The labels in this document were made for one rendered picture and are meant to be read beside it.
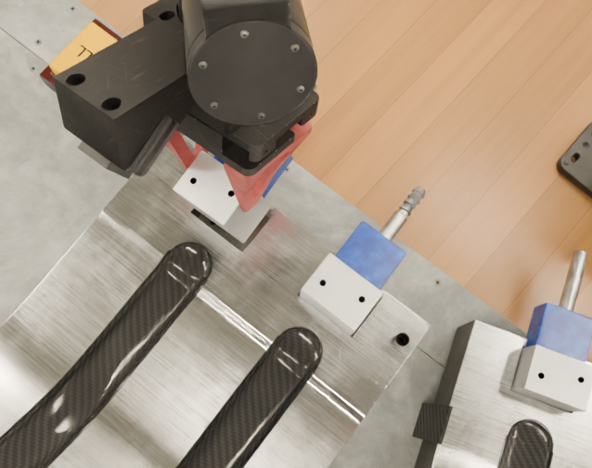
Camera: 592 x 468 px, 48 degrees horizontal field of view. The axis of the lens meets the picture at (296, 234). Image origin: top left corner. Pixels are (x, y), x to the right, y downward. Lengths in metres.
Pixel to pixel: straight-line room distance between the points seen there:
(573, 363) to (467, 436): 0.10
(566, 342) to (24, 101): 0.54
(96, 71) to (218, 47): 0.09
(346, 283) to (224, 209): 0.11
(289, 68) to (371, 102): 0.38
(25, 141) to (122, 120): 0.37
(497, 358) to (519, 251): 0.13
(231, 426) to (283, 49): 0.31
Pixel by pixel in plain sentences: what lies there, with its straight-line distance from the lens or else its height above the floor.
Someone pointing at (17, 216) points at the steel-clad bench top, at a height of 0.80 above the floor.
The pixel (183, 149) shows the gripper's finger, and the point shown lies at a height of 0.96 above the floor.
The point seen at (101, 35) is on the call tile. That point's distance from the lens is 0.67.
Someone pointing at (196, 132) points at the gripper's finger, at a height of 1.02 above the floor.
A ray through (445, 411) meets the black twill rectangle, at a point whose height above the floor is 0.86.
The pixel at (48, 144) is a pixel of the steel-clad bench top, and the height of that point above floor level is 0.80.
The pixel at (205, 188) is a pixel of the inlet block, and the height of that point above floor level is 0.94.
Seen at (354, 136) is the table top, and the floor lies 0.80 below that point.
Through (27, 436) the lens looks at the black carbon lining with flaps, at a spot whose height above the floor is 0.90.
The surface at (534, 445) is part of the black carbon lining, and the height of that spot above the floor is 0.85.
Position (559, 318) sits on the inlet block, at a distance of 0.58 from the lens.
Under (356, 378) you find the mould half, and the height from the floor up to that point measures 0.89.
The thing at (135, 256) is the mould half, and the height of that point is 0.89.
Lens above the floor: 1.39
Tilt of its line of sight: 75 degrees down
